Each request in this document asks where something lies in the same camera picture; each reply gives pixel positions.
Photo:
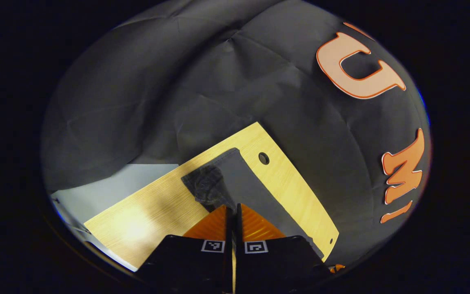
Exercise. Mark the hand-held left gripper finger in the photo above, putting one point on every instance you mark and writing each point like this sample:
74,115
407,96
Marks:
229,228
239,228

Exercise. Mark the black jeans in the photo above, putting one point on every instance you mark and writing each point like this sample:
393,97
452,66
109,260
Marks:
251,183

